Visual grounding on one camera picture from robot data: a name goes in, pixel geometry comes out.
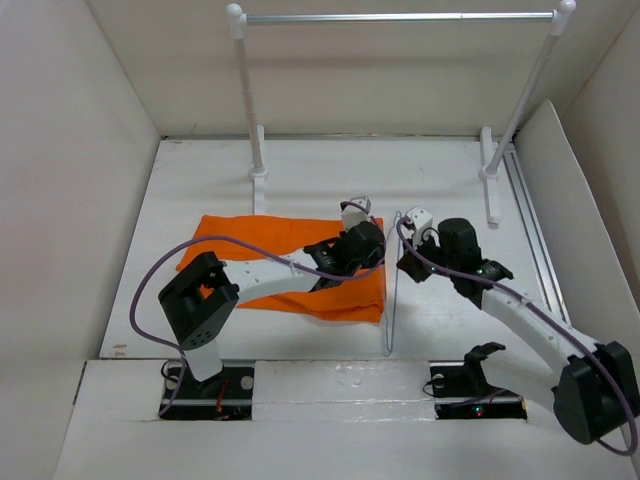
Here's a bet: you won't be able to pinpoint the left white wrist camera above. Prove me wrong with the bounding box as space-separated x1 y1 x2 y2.
340 195 372 232

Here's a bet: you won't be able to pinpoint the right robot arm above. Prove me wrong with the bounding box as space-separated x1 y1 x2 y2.
396 208 639 457

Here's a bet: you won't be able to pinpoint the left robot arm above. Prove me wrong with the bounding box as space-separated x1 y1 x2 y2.
158 220 385 397

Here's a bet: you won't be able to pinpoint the orange trousers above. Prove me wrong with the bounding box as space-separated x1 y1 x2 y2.
194 215 386 324

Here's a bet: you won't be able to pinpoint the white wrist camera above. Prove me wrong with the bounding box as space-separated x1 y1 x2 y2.
402 206 433 249
340 195 372 232

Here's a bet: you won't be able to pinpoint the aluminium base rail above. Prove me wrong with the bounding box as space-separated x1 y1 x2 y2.
159 360 527 423

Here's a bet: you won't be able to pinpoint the white clothes rack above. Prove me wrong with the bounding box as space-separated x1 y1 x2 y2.
226 1 577 227

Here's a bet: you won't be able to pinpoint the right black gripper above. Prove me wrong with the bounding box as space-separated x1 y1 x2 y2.
395 229 458 282

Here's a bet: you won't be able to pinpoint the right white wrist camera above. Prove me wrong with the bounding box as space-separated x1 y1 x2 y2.
402 206 433 249

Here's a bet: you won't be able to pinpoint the blue wire hanger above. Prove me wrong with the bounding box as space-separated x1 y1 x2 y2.
383 210 403 358

